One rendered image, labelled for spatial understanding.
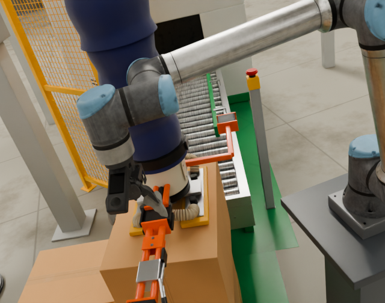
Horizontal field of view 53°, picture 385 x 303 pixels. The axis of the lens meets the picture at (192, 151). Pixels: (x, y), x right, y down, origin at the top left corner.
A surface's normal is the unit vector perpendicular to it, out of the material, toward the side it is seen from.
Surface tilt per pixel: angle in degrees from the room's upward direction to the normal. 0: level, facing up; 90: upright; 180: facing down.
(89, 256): 0
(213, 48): 59
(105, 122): 92
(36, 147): 90
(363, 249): 0
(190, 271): 90
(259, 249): 0
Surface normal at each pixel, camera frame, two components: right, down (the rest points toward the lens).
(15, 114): 0.02, 0.53
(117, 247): -0.21, -0.83
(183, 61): 0.04, -0.01
